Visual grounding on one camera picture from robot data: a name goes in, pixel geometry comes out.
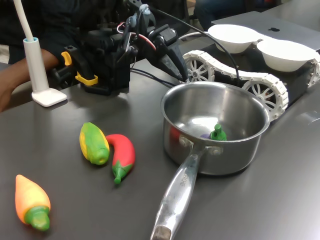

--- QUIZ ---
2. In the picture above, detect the purple toy aubergine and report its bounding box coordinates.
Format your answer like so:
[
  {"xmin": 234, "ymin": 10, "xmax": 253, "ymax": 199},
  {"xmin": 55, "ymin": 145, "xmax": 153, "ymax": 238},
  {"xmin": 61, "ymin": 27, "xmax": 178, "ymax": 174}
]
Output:
[{"xmin": 199, "ymin": 123, "xmax": 228, "ymax": 141}]

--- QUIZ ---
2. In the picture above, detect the orange toy carrot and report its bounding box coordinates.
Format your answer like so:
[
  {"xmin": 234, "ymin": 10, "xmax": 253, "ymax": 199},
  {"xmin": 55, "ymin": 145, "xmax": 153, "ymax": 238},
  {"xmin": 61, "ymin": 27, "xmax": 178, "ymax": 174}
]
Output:
[{"xmin": 14, "ymin": 174, "xmax": 51, "ymax": 231}]

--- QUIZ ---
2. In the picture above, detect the person's left hand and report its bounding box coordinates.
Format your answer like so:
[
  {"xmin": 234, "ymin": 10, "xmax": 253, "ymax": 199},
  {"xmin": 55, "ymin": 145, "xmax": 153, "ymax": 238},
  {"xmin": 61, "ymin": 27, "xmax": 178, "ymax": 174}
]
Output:
[{"xmin": 0, "ymin": 67, "xmax": 18, "ymax": 112}]

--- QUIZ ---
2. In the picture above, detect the pale grey putty lump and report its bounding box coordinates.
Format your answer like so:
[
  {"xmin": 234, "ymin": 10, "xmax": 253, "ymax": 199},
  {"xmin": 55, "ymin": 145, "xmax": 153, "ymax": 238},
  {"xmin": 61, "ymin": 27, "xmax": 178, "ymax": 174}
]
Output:
[{"xmin": 130, "ymin": 3, "xmax": 153, "ymax": 28}]

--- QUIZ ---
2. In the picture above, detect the background person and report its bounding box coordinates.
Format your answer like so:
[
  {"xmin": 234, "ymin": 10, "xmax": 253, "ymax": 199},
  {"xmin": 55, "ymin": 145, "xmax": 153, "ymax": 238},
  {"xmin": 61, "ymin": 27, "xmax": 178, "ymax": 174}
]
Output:
[{"xmin": 193, "ymin": 0, "xmax": 247, "ymax": 26}]

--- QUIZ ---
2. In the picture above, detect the white bowl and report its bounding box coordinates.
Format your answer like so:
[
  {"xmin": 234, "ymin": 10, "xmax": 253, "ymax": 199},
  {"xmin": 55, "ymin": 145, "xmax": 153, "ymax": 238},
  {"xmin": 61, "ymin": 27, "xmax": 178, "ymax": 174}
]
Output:
[
  {"xmin": 207, "ymin": 24, "xmax": 261, "ymax": 54},
  {"xmin": 256, "ymin": 39, "xmax": 318, "ymax": 73}
]

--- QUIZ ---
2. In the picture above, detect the small white-tracked vehicle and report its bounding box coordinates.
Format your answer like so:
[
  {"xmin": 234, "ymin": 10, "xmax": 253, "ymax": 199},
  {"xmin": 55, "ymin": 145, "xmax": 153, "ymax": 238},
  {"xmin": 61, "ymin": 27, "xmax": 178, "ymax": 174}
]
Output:
[{"xmin": 181, "ymin": 42, "xmax": 320, "ymax": 120}]

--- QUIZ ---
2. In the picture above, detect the black yellow clamp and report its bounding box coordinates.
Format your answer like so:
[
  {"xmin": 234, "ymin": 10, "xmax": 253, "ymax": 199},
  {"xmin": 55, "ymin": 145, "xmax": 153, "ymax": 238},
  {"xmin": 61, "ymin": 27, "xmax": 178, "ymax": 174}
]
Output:
[{"xmin": 51, "ymin": 44, "xmax": 100, "ymax": 95}]

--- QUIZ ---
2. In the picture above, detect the red toy chilli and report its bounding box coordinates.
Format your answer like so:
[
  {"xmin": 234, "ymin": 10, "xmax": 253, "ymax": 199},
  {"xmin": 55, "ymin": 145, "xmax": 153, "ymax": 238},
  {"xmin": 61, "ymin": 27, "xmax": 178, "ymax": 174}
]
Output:
[{"xmin": 105, "ymin": 133, "xmax": 136, "ymax": 185}]

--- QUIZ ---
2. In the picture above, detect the silver laptop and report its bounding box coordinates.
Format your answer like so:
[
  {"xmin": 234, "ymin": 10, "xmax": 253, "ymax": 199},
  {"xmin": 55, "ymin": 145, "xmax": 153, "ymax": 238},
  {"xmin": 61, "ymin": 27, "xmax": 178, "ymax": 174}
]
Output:
[{"xmin": 211, "ymin": 11, "xmax": 320, "ymax": 55}]

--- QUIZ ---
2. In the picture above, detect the yellow green toy corn cob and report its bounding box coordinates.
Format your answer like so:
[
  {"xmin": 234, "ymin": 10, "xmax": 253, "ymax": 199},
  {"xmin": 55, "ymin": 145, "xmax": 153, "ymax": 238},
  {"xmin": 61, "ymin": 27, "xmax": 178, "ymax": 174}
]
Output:
[{"xmin": 79, "ymin": 121, "xmax": 110, "ymax": 166}]

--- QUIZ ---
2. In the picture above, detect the thin black cable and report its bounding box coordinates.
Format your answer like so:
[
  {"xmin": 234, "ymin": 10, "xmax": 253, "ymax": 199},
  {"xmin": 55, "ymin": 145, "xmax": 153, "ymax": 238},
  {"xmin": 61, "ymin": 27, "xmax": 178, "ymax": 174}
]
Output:
[{"xmin": 129, "ymin": 66, "xmax": 181, "ymax": 88}]

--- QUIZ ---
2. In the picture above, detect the white cable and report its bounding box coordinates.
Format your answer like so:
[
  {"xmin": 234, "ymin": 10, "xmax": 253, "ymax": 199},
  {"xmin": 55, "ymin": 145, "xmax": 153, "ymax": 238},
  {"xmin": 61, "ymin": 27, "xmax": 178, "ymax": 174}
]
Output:
[{"xmin": 178, "ymin": 31, "xmax": 212, "ymax": 42}]

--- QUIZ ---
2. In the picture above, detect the long black cable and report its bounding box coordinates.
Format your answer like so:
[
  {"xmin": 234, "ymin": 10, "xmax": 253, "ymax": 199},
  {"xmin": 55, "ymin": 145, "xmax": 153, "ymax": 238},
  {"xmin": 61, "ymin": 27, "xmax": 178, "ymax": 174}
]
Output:
[{"xmin": 148, "ymin": 6, "xmax": 242, "ymax": 85}]

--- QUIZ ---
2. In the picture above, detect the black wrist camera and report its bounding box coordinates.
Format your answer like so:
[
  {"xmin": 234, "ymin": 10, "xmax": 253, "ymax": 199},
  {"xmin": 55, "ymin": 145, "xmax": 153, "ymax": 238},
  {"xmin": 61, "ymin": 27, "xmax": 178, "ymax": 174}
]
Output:
[{"xmin": 116, "ymin": 16, "xmax": 139, "ymax": 66}]

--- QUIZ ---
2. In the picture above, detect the steel pan with long handle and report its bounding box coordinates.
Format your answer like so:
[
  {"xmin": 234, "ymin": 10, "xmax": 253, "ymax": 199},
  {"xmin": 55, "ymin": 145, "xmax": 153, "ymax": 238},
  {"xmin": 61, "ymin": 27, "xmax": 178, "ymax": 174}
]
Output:
[{"xmin": 149, "ymin": 81, "xmax": 272, "ymax": 240}]

